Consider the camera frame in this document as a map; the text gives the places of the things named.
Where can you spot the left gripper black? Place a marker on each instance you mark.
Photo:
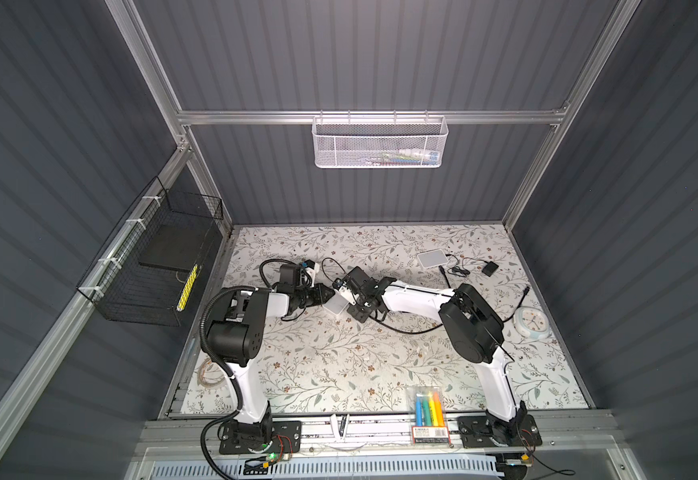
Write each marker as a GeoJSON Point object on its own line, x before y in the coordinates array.
{"type": "Point", "coordinates": [320, 297]}

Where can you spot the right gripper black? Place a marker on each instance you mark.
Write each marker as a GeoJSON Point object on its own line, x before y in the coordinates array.
{"type": "Point", "coordinates": [358, 316]}

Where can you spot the black power adapter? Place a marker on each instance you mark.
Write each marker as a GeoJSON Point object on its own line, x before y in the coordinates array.
{"type": "Point", "coordinates": [490, 268]}

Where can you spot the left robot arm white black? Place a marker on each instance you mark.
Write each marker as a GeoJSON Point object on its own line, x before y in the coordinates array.
{"type": "Point", "coordinates": [232, 329]}

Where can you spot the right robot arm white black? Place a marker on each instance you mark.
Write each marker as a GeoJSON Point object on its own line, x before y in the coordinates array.
{"type": "Point", "coordinates": [472, 325]}

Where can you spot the floral table mat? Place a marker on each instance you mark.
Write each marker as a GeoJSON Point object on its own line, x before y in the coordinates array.
{"type": "Point", "coordinates": [323, 363]}

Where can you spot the roll of clear tape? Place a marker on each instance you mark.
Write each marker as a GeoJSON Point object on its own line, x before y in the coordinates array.
{"type": "Point", "coordinates": [210, 374]}

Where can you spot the box of coloured markers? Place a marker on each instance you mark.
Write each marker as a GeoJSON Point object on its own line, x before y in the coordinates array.
{"type": "Point", "coordinates": [429, 425]}

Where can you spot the black pad in basket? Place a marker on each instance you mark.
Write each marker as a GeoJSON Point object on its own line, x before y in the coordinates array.
{"type": "Point", "coordinates": [173, 248]}

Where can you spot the white round clock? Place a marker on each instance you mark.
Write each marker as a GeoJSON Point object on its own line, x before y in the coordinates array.
{"type": "Point", "coordinates": [532, 323]}

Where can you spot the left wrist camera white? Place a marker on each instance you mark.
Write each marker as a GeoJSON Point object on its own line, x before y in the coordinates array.
{"type": "Point", "coordinates": [311, 269]}

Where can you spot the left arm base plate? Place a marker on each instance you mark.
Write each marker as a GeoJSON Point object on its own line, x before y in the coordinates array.
{"type": "Point", "coordinates": [263, 438]}

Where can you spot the white wire mesh basket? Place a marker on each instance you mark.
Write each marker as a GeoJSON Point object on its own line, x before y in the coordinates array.
{"type": "Point", "coordinates": [393, 142]}

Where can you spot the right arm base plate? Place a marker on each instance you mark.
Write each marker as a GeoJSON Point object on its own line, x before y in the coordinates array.
{"type": "Point", "coordinates": [482, 431]}

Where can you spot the black wire basket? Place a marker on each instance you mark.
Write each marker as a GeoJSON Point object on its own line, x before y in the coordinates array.
{"type": "Point", "coordinates": [121, 290]}

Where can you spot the white perforated cable tray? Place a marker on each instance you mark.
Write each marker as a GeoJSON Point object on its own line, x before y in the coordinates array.
{"type": "Point", "coordinates": [423, 466]}

